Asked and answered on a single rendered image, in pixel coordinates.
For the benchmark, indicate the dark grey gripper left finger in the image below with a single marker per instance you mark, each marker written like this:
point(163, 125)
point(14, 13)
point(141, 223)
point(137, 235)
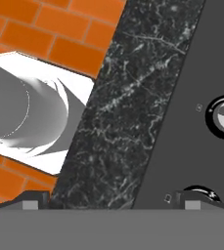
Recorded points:
point(33, 199)

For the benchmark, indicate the dark grey stove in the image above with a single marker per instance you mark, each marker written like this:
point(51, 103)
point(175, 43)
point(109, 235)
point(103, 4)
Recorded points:
point(188, 65)

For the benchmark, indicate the white plate with grey cylinder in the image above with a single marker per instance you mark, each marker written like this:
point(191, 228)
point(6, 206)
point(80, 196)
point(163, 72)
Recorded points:
point(25, 110)

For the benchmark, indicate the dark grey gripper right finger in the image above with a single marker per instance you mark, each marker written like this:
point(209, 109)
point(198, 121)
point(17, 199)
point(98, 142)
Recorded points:
point(190, 198)

